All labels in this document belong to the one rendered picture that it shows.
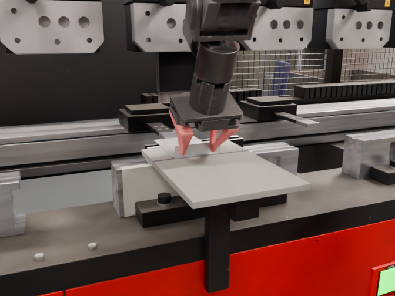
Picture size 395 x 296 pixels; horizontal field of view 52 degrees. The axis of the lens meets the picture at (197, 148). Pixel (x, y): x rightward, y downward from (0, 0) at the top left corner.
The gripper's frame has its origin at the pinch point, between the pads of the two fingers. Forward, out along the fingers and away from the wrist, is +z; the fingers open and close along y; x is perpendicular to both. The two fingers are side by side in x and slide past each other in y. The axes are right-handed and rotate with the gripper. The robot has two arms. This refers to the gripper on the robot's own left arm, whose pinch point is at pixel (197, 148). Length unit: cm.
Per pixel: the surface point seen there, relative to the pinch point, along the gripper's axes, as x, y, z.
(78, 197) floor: -167, 6, 199
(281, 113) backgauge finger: -24.3, -34.7, 14.1
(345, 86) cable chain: -44, -73, 21
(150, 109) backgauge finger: -27.5, 0.2, 12.2
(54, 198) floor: -171, 23, 201
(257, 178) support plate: 12.1, -4.6, -4.1
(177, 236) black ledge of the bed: 9.0, 4.9, 11.4
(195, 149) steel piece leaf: -0.6, 0.0, 0.9
